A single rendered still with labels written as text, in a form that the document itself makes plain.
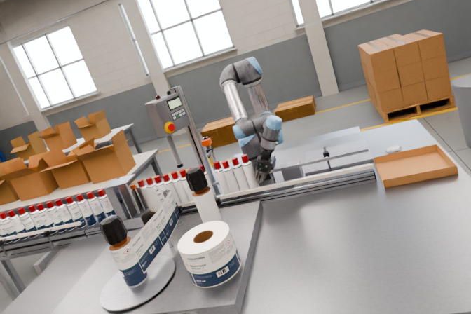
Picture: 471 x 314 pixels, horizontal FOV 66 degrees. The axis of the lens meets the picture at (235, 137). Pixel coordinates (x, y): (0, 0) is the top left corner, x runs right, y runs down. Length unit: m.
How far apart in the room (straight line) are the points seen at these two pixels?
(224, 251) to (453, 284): 0.70
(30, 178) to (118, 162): 0.96
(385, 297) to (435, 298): 0.13
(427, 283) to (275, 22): 6.16
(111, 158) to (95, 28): 5.13
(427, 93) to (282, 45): 2.99
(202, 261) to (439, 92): 4.21
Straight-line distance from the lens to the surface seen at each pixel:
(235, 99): 1.93
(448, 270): 1.33
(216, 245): 1.32
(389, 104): 5.00
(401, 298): 1.24
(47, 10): 8.86
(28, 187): 4.11
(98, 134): 6.04
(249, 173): 1.87
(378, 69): 4.88
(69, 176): 3.85
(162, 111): 1.90
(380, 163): 2.00
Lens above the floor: 1.69
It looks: 16 degrees down
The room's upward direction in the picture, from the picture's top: 19 degrees counter-clockwise
